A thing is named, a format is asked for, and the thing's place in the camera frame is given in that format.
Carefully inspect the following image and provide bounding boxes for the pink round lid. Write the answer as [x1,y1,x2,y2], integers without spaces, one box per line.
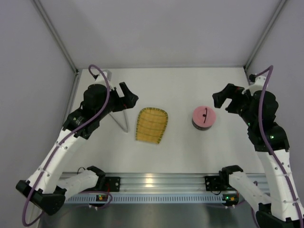
[192,106,216,123]

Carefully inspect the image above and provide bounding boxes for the green bamboo tray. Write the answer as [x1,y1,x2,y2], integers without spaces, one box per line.
[135,107,169,144]

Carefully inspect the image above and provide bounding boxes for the steel lunch box bowl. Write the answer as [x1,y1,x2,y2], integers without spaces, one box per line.
[191,119,214,131]

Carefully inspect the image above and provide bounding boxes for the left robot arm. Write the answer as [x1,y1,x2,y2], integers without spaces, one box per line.
[16,82,139,216]

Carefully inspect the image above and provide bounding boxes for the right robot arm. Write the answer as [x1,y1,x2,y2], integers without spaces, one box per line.
[212,84,304,228]

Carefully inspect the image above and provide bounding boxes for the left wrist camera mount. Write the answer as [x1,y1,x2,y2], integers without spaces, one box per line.
[93,69,113,86]

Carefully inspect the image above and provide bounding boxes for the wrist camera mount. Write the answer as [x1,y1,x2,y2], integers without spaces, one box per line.
[241,74,266,96]
[93,69,113,86]

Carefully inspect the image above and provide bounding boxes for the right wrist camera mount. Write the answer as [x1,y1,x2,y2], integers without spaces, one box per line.
[241,74,266,96]

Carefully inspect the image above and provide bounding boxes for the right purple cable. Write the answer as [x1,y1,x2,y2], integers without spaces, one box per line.
[251,65,304,228]

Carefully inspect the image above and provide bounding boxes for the right black base bracket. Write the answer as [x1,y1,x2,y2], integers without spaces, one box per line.
[204,175,228,192]

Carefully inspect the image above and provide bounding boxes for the black base bracket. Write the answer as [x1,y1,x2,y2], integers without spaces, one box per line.
[204,175,228,192]
[102,177,121,192]

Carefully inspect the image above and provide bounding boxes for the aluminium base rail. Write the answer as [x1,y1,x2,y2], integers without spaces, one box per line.
[60,172,271,193]

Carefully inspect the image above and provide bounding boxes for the left black base bracket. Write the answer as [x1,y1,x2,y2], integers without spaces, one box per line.
[102,177,121,192]

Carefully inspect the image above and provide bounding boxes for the slotted cable duct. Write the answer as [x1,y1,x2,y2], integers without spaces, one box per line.
[66,193,225,204]

